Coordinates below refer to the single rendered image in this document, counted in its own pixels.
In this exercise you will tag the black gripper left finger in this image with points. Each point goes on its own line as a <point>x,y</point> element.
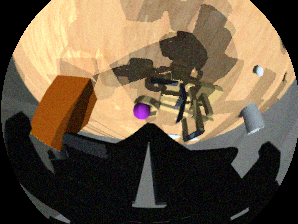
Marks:
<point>124,159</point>

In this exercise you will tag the grey cylindrical cup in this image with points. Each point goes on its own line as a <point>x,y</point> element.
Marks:
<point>253,119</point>

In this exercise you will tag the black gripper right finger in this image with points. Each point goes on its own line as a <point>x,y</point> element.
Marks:
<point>172,162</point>

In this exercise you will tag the purple ball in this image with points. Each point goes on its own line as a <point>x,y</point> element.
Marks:
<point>141,111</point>

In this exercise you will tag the grey ball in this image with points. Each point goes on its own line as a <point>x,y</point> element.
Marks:
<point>258,70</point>

